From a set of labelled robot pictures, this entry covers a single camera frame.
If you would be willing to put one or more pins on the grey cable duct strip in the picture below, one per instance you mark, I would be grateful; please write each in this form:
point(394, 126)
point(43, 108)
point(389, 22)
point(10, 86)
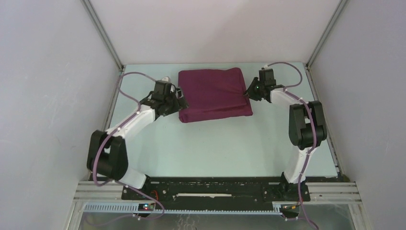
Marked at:
point(134, 208)

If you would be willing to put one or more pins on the corner aluminium post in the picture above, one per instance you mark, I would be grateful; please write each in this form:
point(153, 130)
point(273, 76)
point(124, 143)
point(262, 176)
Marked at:
point(91, 11)
point(327, 31)

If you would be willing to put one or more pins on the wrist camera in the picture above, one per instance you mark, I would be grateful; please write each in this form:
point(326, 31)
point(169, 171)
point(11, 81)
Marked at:
point(266, 77)
point(163, 86)

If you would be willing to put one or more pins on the left corner aluminium post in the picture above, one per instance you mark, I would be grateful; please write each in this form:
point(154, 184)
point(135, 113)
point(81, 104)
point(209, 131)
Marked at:
point(91, 11)

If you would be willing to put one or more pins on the right corner aluminium post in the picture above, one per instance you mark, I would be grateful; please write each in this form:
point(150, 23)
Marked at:
point(327, 31)

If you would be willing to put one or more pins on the maroon surgical wrap cloth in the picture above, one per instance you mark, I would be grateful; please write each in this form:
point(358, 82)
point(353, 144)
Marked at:
point(213, 94)

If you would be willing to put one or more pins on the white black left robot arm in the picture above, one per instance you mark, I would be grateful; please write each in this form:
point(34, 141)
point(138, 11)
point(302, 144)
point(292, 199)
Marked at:
point(108, 153)

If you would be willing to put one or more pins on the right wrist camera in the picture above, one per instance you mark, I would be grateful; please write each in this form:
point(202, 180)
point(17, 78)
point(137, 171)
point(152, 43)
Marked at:
point(266, 77)

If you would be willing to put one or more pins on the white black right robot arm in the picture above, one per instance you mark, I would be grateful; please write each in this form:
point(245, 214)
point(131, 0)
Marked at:
point(306, 128)

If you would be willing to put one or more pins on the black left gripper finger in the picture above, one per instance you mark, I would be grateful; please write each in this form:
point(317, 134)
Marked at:
point(179, 92)
point(183, 104)

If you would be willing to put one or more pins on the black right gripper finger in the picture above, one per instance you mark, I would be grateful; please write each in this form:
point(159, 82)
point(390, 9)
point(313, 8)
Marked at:
point(247, 92)
point(254, 85)

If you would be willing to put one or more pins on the aluminium frame rail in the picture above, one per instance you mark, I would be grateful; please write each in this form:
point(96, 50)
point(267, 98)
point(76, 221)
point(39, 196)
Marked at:
point(312, 193)

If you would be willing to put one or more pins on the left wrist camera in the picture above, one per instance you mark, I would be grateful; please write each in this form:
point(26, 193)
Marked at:
point(163, 86)

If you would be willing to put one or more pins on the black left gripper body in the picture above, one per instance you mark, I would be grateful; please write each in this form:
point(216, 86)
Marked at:
point(172, 104)

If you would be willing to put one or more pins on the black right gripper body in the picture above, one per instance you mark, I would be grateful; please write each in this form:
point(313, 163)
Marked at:
point(257, 92)

